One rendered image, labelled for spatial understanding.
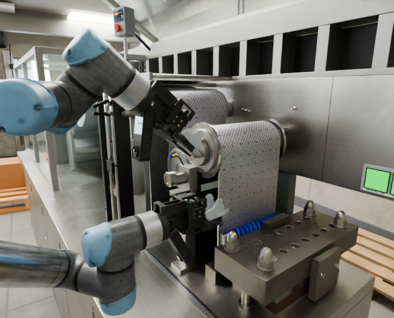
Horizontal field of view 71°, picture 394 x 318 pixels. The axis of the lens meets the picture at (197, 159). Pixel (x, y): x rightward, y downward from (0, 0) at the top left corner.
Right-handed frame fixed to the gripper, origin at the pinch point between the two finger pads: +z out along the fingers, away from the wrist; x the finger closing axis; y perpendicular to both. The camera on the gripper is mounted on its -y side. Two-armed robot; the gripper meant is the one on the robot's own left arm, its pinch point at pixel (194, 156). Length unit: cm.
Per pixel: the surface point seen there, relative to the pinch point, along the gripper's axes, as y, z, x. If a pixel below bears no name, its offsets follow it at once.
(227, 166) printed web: 2.7, 7.6, -4.3
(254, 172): 6.5, 17.5, -4.3
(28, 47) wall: 129, -29, 764
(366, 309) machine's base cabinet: -9, 57, -30
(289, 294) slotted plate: -16.2, 27.5, -23.0
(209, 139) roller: 5.4, 0.0, -2.1
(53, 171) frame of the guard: -30, 2, 98
